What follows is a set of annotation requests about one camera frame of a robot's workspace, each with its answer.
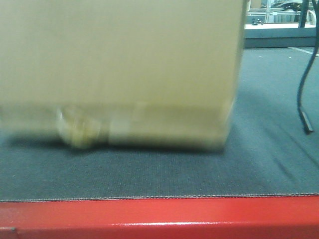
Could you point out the grey conveyor belt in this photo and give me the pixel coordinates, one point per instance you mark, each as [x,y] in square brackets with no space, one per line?
[267,152]

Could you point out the brown cardboard carton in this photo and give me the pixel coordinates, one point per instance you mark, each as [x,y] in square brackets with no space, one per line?
[158,73]

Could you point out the red conveyor frame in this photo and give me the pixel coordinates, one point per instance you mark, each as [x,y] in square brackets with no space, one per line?
[197,218]

